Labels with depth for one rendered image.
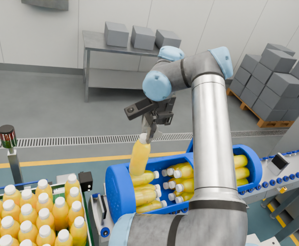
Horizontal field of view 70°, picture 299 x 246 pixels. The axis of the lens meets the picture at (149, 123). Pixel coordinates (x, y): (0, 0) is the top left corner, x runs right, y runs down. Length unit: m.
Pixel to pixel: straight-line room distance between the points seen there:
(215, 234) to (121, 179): 0.67
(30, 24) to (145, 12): 1.82
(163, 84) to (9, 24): 3.71
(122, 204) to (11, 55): 3.65
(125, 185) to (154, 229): 0.59
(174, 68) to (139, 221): 0.35
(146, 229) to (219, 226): 0.12
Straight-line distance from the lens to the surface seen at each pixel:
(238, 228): 0.38
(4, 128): 1.19
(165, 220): 0.41
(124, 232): 0.43
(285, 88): 4.19
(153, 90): 0.55
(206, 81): 0.49
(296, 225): 2.16
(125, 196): 0.97
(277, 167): 1.90
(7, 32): 4.16
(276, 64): 4.36
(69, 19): 3.98
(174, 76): 0.54
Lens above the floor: 2.01
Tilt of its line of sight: 37 degrees down
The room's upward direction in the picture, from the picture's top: 15 degrees clockwise
